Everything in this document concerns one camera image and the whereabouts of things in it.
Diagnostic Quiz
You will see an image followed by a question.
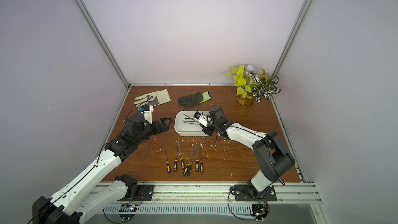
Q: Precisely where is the white plastic storage box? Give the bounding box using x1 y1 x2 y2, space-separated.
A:
174 110 209 136

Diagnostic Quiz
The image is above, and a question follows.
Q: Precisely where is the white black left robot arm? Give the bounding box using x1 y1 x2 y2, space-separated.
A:
30 111 173 224

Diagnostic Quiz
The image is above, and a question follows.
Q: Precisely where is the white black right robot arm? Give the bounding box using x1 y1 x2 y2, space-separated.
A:
203 107 295 200

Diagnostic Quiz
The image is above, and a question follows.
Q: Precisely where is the beige grey work glove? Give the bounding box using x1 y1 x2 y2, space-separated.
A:
134 89 171 107

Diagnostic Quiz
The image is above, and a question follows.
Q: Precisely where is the black green work glove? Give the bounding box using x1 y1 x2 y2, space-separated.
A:
178 91 211 107

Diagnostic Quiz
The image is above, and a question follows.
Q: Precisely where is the amber glass plant vase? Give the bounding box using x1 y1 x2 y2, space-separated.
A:
236 94 256 106

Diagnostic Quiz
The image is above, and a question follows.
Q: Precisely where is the artificial green leafy plant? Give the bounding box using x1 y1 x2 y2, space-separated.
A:
226 64 281 104

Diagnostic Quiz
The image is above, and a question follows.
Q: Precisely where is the left small circuit board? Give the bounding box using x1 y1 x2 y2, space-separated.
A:
119 204 137 223

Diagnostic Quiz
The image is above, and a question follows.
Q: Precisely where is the small circuit board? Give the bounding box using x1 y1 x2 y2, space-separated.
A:
119 204 137 223
252 202 270 222

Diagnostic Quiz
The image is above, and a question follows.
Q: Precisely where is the right small circuit board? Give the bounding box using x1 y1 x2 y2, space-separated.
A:
252 202 270 222

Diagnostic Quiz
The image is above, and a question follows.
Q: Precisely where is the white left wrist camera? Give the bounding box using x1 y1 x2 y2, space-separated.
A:
138 105 154 124

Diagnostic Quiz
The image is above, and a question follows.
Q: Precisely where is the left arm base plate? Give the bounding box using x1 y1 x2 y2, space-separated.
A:
119 184 154 202

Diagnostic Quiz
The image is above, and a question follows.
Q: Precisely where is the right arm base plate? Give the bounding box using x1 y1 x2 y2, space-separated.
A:
229 184 277 202

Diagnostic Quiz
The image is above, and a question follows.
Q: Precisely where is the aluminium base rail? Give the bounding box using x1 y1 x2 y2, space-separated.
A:
100 182 322 218

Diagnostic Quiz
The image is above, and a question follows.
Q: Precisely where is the aluminium corner frame post left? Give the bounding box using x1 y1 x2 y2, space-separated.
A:
73 0 131 89

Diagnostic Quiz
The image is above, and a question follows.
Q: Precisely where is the aluminium corner frame post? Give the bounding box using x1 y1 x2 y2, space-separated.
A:
272 0 313 76
73 0 131 89

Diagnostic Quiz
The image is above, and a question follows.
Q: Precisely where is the aluminium corner frame post right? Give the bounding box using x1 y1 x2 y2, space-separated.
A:
272 0 313 76

